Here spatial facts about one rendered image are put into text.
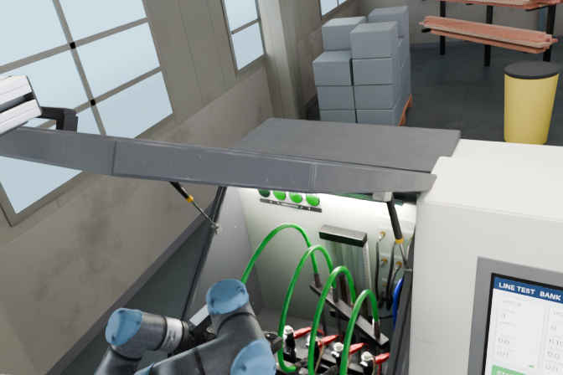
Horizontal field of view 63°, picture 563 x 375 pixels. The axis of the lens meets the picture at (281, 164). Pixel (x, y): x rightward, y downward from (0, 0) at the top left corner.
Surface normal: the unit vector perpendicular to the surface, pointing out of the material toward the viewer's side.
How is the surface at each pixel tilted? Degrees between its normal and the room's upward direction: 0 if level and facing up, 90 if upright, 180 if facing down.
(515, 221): 76
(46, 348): 90
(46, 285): 90
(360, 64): 90
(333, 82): 90
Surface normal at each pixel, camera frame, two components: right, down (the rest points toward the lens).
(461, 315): -0.51, 0.23
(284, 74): -0.40, 0.47
